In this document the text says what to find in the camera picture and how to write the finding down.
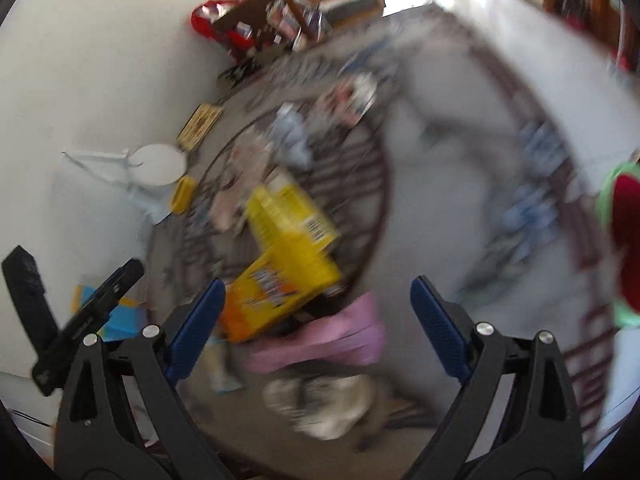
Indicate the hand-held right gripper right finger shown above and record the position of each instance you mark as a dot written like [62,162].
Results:
[440,327]

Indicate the red bag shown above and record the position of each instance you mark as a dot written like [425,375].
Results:
[205,22]

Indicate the pink plastic bag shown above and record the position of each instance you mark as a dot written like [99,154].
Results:
[340,337]

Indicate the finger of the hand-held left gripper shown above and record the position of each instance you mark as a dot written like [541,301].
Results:
[30,295]
[107,292]

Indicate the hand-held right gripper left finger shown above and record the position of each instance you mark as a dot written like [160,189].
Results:
[196,327]

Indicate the blue paper packet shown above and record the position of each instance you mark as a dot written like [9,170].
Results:
[122,317]

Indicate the red basin with green rim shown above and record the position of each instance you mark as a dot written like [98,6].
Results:
[627,240]

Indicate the yellow cardboard snack box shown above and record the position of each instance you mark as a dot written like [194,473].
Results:
[290,265]

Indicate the white crumpled cloth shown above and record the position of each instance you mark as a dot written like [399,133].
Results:
[320,405]

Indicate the white round object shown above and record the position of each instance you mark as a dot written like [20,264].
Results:
[157,165]

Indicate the light blue snack packet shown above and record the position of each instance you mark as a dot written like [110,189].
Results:
[222,365]

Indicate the patterned tablecloth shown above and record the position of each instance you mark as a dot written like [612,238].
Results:
[435,200]

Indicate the pale blue wrapper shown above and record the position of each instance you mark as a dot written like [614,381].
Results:
[292,132]

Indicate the colourful printed wrapper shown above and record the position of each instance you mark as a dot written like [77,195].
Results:
[350,100]

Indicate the small yellow box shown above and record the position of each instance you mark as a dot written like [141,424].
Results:
[182,195]

